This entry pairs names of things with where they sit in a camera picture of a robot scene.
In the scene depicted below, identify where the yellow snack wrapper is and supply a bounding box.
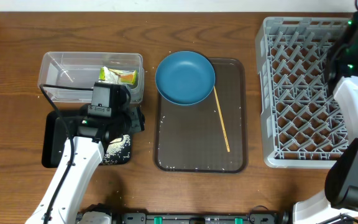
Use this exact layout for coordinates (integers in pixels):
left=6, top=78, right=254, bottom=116
left=99, top=67, right=139, bottom=85

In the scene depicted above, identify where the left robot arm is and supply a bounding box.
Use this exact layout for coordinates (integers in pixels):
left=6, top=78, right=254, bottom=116
left=27, top=82, right=145, bottom=223

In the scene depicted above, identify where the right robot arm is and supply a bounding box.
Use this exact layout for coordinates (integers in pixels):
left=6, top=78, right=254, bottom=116
left=291, top=8, right=358, bottom=223

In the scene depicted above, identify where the black waste tray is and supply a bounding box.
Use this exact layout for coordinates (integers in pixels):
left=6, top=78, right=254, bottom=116
left=41, top=108, right=133, bottom=169

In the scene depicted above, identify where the grey dishwasher rack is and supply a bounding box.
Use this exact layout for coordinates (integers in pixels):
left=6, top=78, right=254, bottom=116
left=255, top=17, right=350, bottom=169

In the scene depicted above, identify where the spilled white rice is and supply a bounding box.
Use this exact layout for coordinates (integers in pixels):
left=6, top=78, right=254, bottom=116
left=101, top=134, right=132, bottom=166

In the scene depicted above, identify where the clear plastic bin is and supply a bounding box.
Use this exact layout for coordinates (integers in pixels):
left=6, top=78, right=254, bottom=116
left=38, top=52, right=144, bottom=105

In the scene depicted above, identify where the dark blue plate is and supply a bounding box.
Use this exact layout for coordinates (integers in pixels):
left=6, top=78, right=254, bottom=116
left=155, top=51, right=216, bottom=106

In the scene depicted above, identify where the brown serving tray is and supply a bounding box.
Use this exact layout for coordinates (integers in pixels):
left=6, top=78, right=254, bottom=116
left=154, top=58, right=248, bottom=173

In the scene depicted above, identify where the wooden chopstick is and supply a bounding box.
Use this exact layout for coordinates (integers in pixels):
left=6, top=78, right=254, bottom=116
left=213, top=86, right=231, bottom=152

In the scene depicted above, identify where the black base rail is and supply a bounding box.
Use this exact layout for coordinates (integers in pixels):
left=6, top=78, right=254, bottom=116
left=79, top=212, right=291, bottom=224

